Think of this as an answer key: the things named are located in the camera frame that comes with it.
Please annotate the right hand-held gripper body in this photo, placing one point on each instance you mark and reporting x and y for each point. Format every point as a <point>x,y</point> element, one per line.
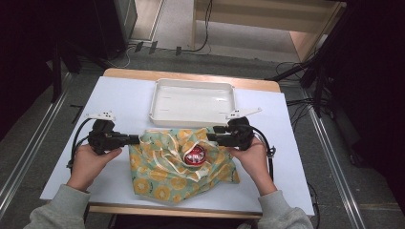
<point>240,133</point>

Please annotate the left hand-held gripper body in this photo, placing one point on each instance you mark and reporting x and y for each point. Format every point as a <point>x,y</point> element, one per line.
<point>105,138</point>

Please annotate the brown candy jar red lid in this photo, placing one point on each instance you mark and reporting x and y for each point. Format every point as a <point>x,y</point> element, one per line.
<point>195,156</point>

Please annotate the lemon print cloth bag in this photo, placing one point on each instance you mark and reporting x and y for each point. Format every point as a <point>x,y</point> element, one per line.
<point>159,178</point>

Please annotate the person's left hand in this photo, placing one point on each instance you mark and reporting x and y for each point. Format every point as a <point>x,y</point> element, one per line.
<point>87,168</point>

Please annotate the person's right hand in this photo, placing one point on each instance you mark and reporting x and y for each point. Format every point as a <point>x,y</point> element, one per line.
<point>256,165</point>

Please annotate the white table cover sheet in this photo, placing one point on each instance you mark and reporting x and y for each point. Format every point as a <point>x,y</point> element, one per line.
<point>127,98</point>

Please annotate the white plastic tray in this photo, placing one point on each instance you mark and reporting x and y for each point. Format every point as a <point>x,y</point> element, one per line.
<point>191,101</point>

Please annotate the wooden table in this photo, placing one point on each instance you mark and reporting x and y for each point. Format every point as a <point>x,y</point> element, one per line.
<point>133,73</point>

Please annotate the black tripod stand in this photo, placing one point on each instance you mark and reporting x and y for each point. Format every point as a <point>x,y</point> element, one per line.
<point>318,95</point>

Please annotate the small black block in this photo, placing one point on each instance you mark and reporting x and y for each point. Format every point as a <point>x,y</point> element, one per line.
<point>178,50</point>
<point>153,47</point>
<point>139,46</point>

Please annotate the dark cabinet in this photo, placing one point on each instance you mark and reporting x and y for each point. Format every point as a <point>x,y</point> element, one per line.
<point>111,25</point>

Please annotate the aluminium floor rail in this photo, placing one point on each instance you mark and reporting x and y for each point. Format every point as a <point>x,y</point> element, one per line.
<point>31,141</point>
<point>332,160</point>

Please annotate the black stand post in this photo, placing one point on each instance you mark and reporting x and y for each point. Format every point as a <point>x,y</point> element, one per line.
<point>56,79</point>

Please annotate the light wooden furniture frame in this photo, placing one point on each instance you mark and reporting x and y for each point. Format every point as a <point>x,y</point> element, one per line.
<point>254,14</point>

